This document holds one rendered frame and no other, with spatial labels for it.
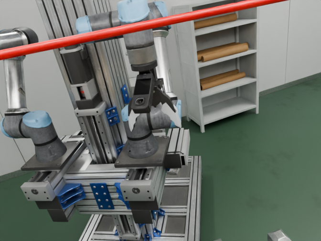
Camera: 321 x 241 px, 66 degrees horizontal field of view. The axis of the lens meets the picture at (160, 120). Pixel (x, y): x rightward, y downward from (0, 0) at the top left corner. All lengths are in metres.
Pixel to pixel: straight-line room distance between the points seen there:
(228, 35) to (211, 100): 0.92
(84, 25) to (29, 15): 2.27
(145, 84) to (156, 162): 0.51
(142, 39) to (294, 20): 3.87
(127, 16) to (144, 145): 0.63
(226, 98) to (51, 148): 2.97
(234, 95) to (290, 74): 1.08
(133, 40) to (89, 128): 0.74
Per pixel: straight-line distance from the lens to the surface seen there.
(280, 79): 4.45
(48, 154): 1.33
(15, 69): 1.41
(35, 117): 1.29
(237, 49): 3.26
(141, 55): 0.63
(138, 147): 1.10
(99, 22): 0.75
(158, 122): 1.03
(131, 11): 0.62
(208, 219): 2.20
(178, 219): 1.94
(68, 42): 0.24
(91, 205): 1.44
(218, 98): 3.77
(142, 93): 0.62
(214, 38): 3.53
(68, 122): 3.23
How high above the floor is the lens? 1.66
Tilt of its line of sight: 26 degrees down
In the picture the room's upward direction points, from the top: 11 degrees counter-clockwise
